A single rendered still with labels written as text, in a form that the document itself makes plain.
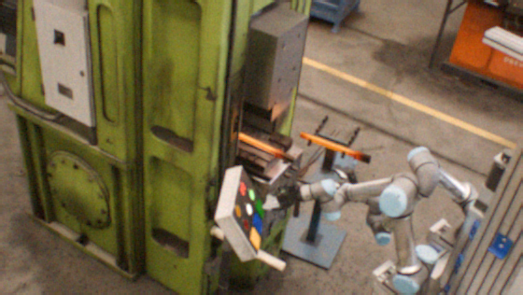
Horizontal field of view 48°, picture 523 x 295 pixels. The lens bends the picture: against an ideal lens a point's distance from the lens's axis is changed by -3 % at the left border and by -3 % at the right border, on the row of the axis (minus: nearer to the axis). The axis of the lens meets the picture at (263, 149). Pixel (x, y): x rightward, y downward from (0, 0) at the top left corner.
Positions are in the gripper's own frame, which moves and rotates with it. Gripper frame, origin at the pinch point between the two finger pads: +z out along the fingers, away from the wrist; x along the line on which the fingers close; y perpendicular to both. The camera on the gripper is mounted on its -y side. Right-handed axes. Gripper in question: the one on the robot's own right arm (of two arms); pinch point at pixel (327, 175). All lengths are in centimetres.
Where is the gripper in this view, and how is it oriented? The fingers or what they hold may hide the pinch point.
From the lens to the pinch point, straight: 315.5
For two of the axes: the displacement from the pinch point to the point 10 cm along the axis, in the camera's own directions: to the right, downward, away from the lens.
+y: -1.1, 7.8, 6.1
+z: -8.5, -3.9, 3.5
